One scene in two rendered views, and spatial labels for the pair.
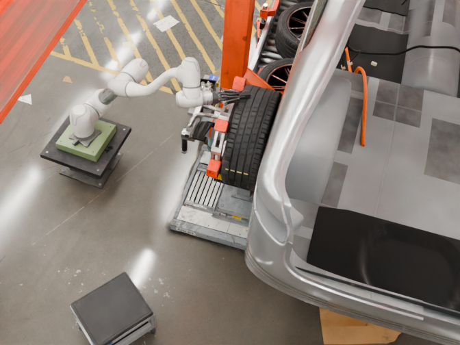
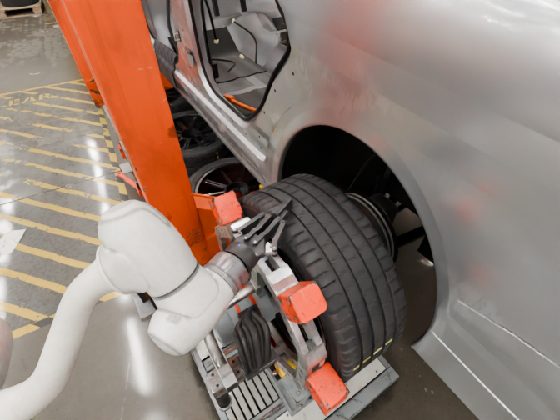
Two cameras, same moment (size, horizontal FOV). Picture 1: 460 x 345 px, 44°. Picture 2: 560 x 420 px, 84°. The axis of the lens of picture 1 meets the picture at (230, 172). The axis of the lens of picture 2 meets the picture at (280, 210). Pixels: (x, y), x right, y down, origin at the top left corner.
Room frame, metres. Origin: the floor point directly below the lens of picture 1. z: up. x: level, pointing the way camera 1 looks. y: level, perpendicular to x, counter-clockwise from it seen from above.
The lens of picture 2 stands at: (2.00, 0.36, 1.78)
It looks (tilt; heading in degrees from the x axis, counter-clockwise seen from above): 46 degrees down; 315
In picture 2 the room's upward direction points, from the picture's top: straight up
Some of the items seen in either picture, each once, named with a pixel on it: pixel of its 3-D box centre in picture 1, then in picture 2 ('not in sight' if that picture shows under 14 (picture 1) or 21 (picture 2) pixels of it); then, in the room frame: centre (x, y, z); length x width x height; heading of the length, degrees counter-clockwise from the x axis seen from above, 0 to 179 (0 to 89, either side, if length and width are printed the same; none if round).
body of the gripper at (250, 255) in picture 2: (219, 97); (247, 250); (2.37, 0.11, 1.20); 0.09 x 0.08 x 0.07; 103
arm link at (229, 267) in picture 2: (207, 98); (226, 272); (2.35, 0.18, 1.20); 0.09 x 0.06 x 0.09; 14
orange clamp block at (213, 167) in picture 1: (213, 168); (326, 388); (2.09, 0.10, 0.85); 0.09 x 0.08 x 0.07; 169
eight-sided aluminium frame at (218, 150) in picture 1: (226, 131); (263, 298); (2.40, 0.05, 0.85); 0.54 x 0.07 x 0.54; 169
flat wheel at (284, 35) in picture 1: (313, 35); (192, 143); (3.96, -0.61, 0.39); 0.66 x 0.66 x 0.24
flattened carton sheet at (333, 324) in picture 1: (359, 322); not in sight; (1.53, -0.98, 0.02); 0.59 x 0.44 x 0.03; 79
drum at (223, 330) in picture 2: (216, 128); (243, 310); (2.41, 0.12, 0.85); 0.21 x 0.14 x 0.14; 79
